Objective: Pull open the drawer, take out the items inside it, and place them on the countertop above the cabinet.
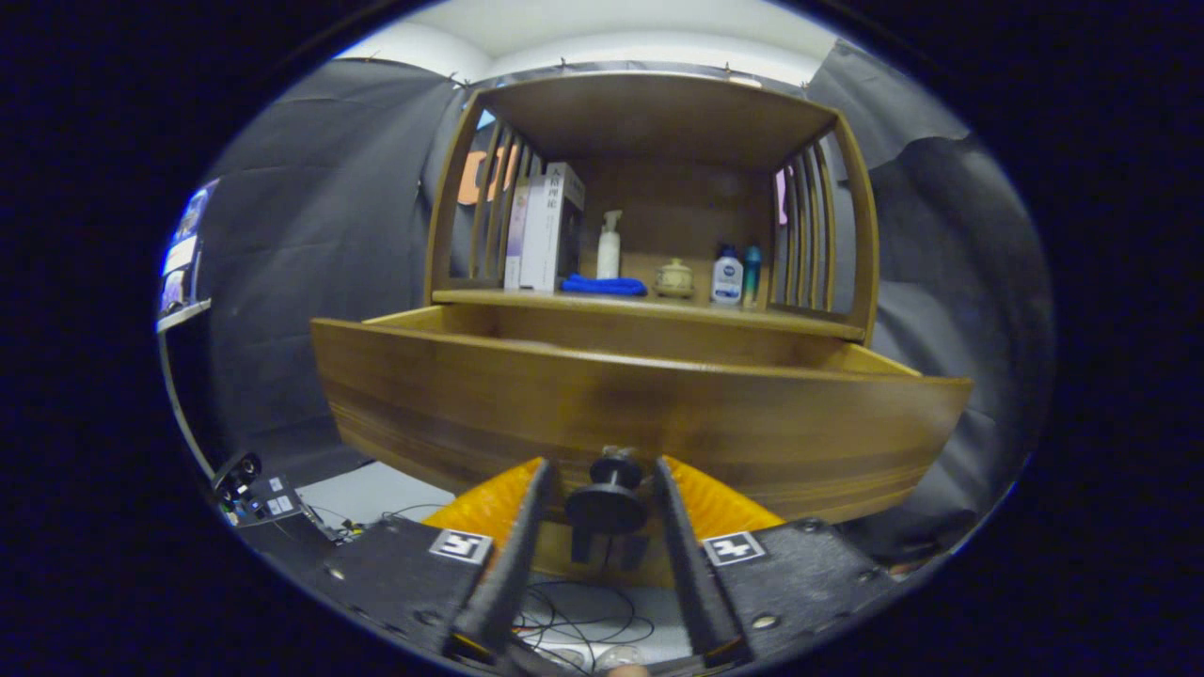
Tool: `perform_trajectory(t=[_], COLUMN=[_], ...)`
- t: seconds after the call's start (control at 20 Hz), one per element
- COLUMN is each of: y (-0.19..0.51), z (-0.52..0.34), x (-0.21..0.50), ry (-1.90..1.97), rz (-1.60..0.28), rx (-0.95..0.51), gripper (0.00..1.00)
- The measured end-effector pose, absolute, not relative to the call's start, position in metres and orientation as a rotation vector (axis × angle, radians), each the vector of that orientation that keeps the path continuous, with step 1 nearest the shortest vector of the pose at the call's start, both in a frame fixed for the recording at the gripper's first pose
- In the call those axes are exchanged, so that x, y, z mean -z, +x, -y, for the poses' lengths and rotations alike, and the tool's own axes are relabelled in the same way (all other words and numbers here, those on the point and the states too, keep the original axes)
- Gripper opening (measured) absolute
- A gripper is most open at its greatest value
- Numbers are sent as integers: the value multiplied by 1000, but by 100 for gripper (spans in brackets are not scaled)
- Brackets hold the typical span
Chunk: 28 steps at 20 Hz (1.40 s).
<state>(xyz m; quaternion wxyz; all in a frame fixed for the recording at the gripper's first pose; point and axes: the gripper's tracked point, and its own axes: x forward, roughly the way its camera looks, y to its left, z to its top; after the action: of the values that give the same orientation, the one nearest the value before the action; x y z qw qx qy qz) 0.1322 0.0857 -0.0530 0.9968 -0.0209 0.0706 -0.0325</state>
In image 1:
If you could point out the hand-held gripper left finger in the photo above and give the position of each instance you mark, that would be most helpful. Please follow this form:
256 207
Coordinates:
517 574

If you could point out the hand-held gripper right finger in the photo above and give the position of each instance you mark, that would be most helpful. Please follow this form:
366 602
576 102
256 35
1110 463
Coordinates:
691 574

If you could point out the black drawer knob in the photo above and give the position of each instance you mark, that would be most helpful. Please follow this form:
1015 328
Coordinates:
607 508

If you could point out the wooden drawer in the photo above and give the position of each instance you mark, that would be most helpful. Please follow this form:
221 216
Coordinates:
470 404

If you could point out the wooden cabinet door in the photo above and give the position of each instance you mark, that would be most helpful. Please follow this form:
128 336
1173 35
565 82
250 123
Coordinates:
658 545
555 559

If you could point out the wooden countertop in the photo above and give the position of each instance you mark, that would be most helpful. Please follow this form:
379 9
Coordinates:
809 320

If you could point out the wooden cabinet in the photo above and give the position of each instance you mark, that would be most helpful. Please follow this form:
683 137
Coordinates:
658 113

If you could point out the black control box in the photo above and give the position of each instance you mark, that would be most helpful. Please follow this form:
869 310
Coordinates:
268 508

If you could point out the small beige lidded pot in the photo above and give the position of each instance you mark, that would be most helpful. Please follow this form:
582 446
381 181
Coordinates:
674 280

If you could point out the white lotion bottle blue cap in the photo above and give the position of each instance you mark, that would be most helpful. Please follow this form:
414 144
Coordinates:
726 280

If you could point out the blue cloth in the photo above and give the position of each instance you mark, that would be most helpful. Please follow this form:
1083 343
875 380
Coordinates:
602 285

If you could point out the teal bottle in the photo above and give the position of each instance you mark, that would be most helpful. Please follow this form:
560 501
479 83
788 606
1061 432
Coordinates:
752 277

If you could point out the pale purple book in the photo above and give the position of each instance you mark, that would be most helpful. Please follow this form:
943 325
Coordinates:
514 244

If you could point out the white spray bottle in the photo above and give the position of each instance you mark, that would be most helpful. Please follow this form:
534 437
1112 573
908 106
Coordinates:
609 254

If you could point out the white boxed book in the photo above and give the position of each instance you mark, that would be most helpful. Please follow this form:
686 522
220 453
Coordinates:
544 235

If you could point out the white stand with tray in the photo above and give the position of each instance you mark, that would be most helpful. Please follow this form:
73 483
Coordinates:
183 317

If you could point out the computer monitor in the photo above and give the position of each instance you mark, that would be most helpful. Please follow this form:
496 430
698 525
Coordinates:
183 254

